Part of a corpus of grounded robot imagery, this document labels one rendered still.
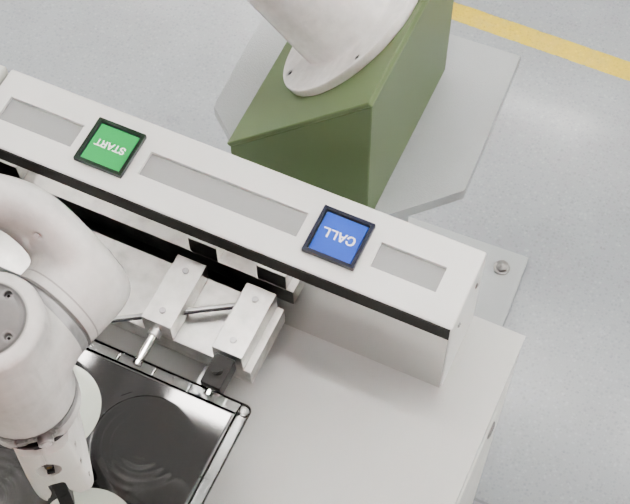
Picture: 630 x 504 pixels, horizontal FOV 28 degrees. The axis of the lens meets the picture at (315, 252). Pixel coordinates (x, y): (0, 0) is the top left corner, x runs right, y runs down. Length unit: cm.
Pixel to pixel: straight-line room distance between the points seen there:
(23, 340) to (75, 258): 9
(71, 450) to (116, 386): 21
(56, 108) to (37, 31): 135
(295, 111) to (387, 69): 13
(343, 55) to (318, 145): 10
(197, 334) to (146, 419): 11
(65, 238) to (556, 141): 166
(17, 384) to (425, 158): 68
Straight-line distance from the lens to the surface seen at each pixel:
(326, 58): 133
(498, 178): 244
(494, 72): 155
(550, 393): 225
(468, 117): 151
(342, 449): 130
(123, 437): 124
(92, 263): 97
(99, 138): 133
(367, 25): 132
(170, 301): 128
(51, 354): 95
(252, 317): 127
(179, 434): 123
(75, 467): 108
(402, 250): 124
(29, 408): 98
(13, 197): 95
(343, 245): 124
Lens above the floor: 204
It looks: 61 degrees down
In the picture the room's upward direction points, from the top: 1 degrees counter-clockwise
